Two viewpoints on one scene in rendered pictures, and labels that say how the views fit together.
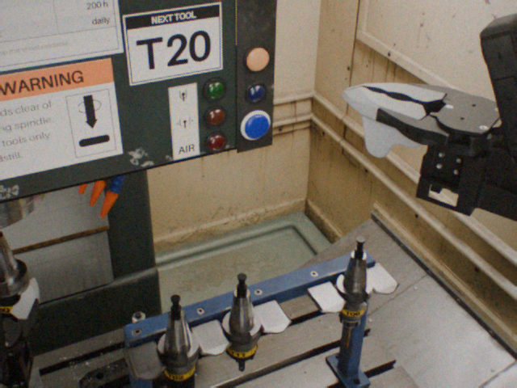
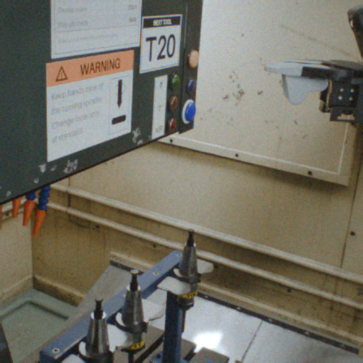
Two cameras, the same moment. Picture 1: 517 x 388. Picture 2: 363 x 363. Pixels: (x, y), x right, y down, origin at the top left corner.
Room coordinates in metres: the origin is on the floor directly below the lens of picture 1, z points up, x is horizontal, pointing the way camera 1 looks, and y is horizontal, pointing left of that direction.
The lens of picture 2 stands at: (-0.04, 0.49, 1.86)
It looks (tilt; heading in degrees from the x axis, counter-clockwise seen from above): 21 degrees down; 324
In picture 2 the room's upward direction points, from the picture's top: 4 degrees clockwise
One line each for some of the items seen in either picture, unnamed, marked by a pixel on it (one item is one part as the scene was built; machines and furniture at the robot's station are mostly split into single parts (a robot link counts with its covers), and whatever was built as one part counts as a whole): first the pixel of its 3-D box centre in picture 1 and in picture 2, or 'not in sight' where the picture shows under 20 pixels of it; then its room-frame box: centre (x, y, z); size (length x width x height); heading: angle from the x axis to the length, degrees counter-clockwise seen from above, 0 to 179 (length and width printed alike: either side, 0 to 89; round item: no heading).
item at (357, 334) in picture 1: (354, 323); (174, 317); (0.92, -0.20, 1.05); 0.10 x 0.05 x 0.30; 26
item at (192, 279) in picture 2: (354, 288); (187, 275); (0.84, -0.17, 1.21); 0.06 x 0.06 x 0.03
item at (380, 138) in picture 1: (378, 128); (296, 84); (0.54, -0.11, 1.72); 0.09 x 0.03 x 0.06; 57
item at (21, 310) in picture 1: (31, 309); not in sight; (0.67, 0.33, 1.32); 0.09 x 0.03 x 0.06; 175
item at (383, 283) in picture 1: (380, 280); (198, 266); (0.87, -0.22, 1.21); 0.07 x 0.05 x 0.01; 26
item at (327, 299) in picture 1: (327, 298); (175, 286); (0.82, -0.12, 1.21); 0.07 x 0.05 x 0.01; 26
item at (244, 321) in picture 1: (241, 308); (133, 302); (0.75, 0.02, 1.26); 0.04 x 0.04 x 0.07
